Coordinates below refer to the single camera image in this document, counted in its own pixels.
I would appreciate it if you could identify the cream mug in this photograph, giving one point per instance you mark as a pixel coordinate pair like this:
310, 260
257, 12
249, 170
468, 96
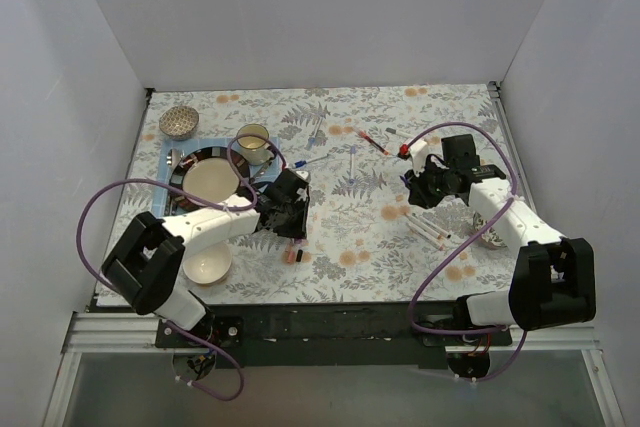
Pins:
253, 145

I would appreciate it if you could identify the pink cap marker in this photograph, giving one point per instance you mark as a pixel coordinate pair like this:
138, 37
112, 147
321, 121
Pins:
437, 244

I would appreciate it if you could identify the floral dark bowl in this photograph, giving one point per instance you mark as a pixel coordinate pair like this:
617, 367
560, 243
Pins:
489, 238

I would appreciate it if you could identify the aluminium frame rail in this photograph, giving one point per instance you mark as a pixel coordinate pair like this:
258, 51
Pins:
237, 326

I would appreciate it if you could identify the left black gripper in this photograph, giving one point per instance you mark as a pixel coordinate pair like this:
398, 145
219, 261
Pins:
292, 222

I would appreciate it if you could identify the plain cream bowl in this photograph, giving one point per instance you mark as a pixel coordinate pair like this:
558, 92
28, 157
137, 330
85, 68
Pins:
209, 265

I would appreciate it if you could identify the floral tablecloth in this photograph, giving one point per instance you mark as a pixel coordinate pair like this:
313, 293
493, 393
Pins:
359, 248

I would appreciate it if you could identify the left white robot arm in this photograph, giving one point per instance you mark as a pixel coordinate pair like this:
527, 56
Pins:
144, 264

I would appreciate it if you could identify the blue cap pen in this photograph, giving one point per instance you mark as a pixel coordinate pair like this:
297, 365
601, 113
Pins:
305, 162

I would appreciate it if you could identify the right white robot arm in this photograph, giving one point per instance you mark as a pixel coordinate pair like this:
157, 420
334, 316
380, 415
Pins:
553, 282

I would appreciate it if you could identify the light blue pen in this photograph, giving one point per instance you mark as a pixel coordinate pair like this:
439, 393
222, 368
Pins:
312, 138

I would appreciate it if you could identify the patterned grey bowl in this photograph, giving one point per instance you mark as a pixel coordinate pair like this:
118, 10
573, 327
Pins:
179, 122

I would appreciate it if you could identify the blue checkered placemat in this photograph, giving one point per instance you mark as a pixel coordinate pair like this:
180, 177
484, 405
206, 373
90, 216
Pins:
167, 203

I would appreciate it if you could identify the black cap marker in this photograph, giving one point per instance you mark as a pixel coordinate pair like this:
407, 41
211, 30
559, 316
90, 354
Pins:
441, 231

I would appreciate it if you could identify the orange cap marker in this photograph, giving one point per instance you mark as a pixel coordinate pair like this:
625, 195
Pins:
428, 230

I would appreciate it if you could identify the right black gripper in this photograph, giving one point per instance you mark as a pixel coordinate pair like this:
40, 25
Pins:
422, 189

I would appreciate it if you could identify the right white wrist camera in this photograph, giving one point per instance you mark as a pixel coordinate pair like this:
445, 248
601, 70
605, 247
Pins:
417, 153

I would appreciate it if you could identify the dark rimmed plate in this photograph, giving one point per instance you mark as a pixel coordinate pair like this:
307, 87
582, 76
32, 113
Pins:
207, 173

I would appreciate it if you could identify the grey cap marker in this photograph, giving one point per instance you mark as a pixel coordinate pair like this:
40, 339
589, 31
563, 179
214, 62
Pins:
399, 133

